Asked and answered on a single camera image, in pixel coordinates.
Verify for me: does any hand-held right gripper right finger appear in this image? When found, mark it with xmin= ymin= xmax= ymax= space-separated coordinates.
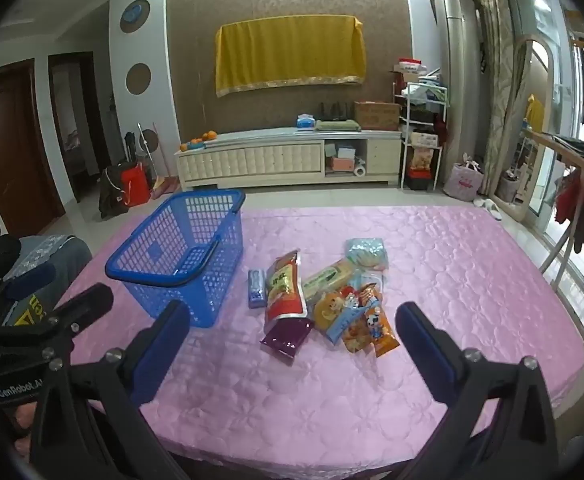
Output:
xmin=396 ymin=301 xmax=559 ymax=480

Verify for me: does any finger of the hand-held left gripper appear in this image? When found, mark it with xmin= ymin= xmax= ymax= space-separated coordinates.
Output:
xmin=0 ymin=261 xmax=57 ymax=321
xmin=0 ymin=282 xmax=115 ymax=337

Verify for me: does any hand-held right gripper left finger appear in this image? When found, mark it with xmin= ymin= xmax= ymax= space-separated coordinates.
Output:
xmin=29 ymin=300 xmax=193 ymax=480

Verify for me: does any orange snack packet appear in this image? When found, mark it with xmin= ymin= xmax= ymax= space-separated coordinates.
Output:
xmin=359 ymin=285 xmax=401 ymax=358
xmin=342 ymin=310 xmax=373 ymax=354

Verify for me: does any blue plastic basket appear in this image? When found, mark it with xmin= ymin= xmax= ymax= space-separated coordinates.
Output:
xmin=104 ymin=189 xmax=247 ymax=329

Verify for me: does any blue cartoon pastry packet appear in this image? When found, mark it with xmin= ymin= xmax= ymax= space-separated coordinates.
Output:
xmin=313 ymin=270 xmax=385 ymax=345

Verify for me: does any light blue patterned bread packet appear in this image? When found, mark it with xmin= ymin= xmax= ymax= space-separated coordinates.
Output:
xmin=344 ymin=238 xmax=389 ymax=272

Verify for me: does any small blue snack packet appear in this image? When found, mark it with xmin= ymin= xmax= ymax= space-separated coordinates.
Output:
xmin=248 ymin=268 xmax=267 ymax=309

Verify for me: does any green cracker packet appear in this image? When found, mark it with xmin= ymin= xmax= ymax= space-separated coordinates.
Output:
xmin=299 ymin=258 xmax=360 ymax=311

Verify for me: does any purple snack packet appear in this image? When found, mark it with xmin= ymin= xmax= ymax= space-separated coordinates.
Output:
xmin=260 ymin=317 xmax=315 ymax=352

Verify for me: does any red snack bag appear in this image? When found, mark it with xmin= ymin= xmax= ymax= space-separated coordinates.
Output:
xmin=263 ymin=249 xmax=309 ymax=333

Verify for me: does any person's left hand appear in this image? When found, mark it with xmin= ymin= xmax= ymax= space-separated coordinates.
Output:
xmin=0 ymin=402 xmax=40 ymax=459

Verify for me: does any person's grey printed clothing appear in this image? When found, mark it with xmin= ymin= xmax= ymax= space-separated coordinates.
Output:
xmin=2 ymin=234 xmax=94 ymax=333

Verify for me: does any black bag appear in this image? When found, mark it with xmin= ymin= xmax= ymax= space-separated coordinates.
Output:
xmin=98 ymin=162 xmax=132 ymax=220

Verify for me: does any pink quilted mattress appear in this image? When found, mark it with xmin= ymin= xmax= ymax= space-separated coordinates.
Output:
xmin=54 ymin=205 xmax=584 ymax=478

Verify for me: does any brown wooden door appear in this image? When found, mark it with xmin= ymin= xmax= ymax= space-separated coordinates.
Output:
xmin=0 ymin=58 xmax=65 ymax=238

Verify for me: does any pink broom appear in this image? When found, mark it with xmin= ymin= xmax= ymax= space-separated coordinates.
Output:
xmin=151 ymin=122 xmax=179 ymax=197

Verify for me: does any red black box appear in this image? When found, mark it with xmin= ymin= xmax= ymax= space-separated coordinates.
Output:
xmin=406 ymin=167 xmax=435 ymax=191

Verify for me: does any pink tote bag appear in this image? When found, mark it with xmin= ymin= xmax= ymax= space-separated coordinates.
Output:
xmin=443 ymin=155 xmax=485 ymax=197

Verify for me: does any grey laundry basket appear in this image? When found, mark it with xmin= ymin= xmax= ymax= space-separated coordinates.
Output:
xmin=496 ymin=172 xmax=523 ymax=203

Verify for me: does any yellow picture bag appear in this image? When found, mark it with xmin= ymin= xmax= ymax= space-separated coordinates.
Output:
xmin=409 ymin=147 xmax=435 ymax=171

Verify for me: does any red garment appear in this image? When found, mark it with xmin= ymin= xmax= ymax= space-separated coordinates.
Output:
xmin=554 ymin=170 xmax=584 ymax=226

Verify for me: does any cream TV cabinet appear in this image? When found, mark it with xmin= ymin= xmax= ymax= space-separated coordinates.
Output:
xmin=174 ymin=129 xmax=403 ymax=192

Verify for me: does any cardboard box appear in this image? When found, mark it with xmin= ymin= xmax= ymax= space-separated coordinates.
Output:
xmin=354 ymin=101 xmax=401 ymax=131

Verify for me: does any green folded cloth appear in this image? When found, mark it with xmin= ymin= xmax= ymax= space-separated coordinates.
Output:
xmin=315 ymin=119 xmax=361 ymax=132

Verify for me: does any wooden drying rack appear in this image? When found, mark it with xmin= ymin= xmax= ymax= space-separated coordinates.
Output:
xmin=519 ymin=127 xmax=584 ymax=341

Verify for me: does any pile of clothes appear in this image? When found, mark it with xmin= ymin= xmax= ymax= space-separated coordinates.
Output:
xmin=407 ymin=77 xmax=448 ymax=106

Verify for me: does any white shelf rack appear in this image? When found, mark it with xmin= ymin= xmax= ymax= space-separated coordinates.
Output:
xmin=391 ymin=67 xmax=449 ymax=192

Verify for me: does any cream framed floor mirror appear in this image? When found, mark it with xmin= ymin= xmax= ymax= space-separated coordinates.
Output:
xmin=494 ymin=35 xmax=555 ymax=223

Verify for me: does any standing air conditioner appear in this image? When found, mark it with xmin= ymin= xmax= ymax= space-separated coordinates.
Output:
xmin=433 ymin=0 xmax=488 ymax=196

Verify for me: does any patterned curtain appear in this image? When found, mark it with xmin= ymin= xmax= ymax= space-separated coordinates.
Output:
xmin=464 ymin=0 xmax=515 ymax=196

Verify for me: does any yellow cloth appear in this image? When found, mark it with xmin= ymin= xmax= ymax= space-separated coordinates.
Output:
xmin=215 ymin=14 xmax=364 ymax=98

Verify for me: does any round wall decoration blue plate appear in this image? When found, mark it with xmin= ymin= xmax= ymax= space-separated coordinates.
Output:
xmin=119 ymin=0 xmax=151 ymax=33

